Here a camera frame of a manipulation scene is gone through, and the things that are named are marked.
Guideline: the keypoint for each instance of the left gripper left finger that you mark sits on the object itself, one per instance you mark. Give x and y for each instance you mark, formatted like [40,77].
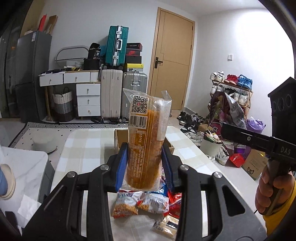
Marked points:
[77,208]

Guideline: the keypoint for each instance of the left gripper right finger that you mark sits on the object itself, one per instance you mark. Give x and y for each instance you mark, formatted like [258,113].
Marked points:
[211,209]

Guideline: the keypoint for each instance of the red Oreo pack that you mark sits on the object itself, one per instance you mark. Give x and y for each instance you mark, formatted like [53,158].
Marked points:
[175,203]

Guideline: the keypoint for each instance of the orange noodle snack pack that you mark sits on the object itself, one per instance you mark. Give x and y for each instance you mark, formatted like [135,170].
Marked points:
[147,126]

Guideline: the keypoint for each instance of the person's right hand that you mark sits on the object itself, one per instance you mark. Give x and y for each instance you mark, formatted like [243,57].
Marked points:
[265,190]

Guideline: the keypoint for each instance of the cardboard cat box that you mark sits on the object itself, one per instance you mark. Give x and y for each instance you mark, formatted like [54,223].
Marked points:
[255,163]

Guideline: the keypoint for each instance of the red gift bag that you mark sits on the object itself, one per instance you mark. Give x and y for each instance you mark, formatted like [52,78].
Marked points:
[237,159]

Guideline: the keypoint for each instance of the white high-top sneaker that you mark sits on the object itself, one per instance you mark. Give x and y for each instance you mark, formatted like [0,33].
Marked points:
[222,156]

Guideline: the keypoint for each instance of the cracker packet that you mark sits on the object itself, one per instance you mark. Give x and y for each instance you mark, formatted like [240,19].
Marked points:
[168,226]

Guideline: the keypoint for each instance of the wooden shoe rack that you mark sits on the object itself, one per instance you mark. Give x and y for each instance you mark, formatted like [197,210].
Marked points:
[237,87]

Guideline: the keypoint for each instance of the white orange snack packet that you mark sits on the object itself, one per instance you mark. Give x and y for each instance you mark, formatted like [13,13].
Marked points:
[128,203]

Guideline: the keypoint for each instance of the white trash bin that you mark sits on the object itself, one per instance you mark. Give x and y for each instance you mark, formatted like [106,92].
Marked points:
[210,144]

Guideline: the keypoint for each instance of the woven laundry basket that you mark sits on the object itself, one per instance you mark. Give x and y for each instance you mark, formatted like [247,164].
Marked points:
[63,104]

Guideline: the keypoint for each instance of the white drawer desk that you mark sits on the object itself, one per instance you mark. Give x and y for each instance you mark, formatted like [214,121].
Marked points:
[87,88]

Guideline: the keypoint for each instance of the wooden door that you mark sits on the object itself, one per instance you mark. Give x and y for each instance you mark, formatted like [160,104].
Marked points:
[171,57]

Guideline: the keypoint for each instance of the beige suitcase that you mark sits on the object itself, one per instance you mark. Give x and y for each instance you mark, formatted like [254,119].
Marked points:
[111,90]

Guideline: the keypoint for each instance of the silver suitcase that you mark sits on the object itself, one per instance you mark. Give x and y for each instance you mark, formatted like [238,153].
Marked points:
[133,81]

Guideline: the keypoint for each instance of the black bag on desk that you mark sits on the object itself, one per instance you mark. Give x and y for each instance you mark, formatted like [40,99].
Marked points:
[93,59]

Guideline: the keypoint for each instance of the black refrigerator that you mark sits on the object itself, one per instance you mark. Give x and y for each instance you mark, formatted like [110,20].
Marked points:
[32,59]

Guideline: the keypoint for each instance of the stacked shoe boxes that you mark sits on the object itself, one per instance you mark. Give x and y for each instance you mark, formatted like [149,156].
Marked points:
[133,58]

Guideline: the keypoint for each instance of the teal suitcase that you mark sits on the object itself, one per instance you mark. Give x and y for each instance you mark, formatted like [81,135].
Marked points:
[116,47]

